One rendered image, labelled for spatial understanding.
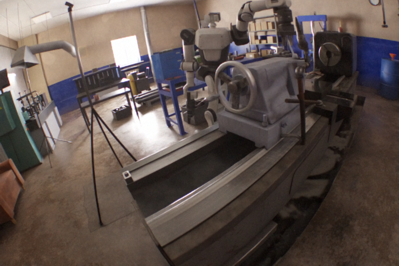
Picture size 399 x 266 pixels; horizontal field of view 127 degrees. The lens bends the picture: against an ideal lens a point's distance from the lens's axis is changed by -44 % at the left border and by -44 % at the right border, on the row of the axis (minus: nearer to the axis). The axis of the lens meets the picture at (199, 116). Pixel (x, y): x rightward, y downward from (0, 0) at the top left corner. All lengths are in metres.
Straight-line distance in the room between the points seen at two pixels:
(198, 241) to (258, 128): 0.48
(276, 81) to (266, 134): 0.25
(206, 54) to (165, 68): 1.33
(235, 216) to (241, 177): 0.16
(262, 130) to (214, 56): 0.84
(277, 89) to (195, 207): 0.60
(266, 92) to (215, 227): 0.54
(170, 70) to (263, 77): 2.07
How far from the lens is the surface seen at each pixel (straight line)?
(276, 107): 0.81
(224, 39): 1.38
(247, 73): 0.67
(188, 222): 0.55
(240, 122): 0.80
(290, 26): 1.09
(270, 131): 0.74
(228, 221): 0.54
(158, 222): 0.57
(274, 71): 0.85
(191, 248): 0.51
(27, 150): 3.94
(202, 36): 1.41
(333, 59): 2.10
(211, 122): 1.65
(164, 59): 2.67
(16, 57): 4.71
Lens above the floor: 1.29
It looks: 23 degrees down
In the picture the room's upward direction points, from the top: 10 degrees counter-clockwise
